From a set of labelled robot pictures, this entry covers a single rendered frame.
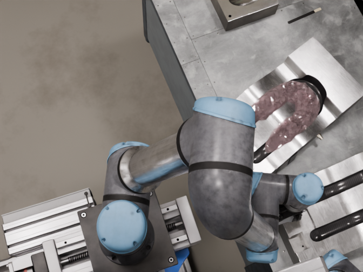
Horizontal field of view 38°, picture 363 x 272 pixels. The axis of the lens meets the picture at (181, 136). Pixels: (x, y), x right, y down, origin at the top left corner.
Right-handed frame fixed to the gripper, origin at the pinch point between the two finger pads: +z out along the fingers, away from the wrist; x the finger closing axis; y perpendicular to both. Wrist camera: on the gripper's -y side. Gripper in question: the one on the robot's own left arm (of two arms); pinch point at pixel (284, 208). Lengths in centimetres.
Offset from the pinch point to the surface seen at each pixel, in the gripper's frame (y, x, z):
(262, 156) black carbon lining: -2.5, -18.7, 6.7
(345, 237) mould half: -14.5, 14.7, 3.3
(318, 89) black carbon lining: -29.3, -32.3, 4.5
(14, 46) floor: 68, -135, 92
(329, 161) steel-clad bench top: -24.3, -9.7, 11.7
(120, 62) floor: 20, -107, 92
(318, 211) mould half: -10.3, 4.5, 3.1
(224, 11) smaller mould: -12, -71, 5
